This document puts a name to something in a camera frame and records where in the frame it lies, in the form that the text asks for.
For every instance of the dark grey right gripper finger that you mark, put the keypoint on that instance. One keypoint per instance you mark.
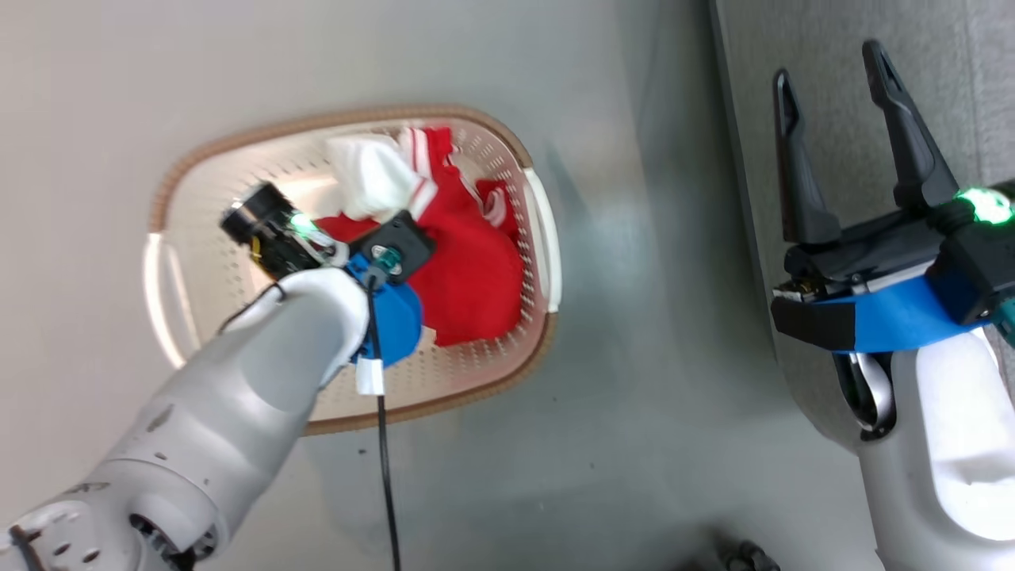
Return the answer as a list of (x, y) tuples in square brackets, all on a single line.
[(801, 182), (908, 143)]

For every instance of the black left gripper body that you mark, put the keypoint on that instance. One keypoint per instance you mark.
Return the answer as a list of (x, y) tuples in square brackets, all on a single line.
[(266, 226)]

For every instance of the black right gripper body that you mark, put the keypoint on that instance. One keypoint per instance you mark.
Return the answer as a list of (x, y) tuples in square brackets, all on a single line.
[(872, 254)]

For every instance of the red garment with white stripes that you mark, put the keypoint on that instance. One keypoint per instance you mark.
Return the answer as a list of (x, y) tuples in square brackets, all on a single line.
[(476, 270)]

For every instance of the dark robot base part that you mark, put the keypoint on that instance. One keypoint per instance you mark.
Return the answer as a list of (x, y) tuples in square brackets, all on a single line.
[(745, 557)]

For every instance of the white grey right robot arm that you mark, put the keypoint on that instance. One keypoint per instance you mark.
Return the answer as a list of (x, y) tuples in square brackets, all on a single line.
[(951, 444)]

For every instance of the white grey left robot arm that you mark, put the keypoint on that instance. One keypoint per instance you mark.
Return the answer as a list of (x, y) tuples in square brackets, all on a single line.
[(222, 404)]

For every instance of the beige perforated laundry basket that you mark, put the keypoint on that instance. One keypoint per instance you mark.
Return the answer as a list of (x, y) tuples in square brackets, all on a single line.
[(198, 206)]

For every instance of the blue right wrist band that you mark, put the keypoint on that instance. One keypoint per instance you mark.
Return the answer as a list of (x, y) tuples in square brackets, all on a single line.
[(904, 317)]

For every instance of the white cloth garment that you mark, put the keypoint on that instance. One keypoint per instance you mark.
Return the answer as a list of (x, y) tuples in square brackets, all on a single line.
[(373, 178)]

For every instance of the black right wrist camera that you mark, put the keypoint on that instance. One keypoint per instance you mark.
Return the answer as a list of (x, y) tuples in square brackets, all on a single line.
[(979, 270)]

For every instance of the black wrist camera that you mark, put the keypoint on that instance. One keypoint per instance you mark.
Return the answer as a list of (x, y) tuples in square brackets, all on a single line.
[(979, 270), (400, 242)]

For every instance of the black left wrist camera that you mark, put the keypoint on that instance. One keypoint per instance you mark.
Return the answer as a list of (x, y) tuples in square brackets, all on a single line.
[(400, 242)]

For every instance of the blue left wrist mount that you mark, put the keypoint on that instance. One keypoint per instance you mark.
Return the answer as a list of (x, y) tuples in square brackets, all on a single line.
[(396, 321)]

